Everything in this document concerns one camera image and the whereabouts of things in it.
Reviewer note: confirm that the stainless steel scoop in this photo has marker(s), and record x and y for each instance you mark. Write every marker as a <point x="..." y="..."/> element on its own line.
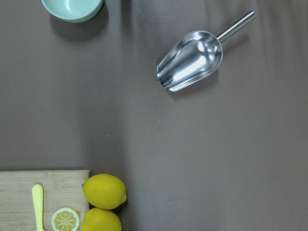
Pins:
<point x="197" y="55"/>

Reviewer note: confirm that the whole yellow lemon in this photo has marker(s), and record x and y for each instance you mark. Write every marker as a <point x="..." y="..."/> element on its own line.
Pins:
<point x="97" y="219"/>
<point x="104" y="191"/>

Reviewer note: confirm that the bamboo cutting board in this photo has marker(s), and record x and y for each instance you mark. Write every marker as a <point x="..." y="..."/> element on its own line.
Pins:
<point x="29" y="200"/>

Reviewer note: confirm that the mint green bowl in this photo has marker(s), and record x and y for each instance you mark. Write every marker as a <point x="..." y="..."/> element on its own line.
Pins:
<point x="73" y="11"/>

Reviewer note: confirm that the lemon slice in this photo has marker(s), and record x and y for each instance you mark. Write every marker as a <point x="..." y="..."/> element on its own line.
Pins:
<point x="65" y="219"/>

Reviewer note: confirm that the yellow plastic knife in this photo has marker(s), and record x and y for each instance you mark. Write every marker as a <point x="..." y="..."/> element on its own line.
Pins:
<point x="37" y="197"/>

